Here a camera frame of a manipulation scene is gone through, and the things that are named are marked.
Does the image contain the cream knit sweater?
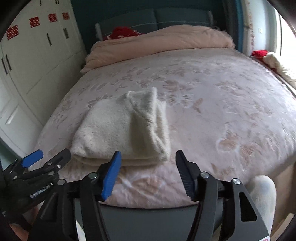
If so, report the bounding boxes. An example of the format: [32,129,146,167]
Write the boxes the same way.
[71,87,171,166]

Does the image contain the person's left hand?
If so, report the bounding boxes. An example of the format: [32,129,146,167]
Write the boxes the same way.
[8,206,39,241]

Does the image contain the pink butterfly bedspread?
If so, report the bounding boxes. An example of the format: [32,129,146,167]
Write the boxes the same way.
[33,48,295,183]

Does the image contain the person's light trouser leg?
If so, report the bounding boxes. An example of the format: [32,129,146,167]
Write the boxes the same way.
[246,175,276,234]

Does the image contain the white wardrobe with red stickers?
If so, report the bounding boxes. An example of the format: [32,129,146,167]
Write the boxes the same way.
[1,1,86,157]

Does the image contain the pink folded duvet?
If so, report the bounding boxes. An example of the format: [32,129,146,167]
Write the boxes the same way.
[80,25,235,74]

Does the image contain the red cloth on windowsill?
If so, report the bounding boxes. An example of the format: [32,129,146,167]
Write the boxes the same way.
[251,50,276,69]

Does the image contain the red pillow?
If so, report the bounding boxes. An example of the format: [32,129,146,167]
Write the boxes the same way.
[103,27,143,41]

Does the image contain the cream fluffy cloth on windowsill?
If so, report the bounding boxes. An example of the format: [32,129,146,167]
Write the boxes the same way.
[262,52,295,88]

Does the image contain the teal upholstered headboard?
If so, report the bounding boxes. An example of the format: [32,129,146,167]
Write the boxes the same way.
[69,0,230,54]

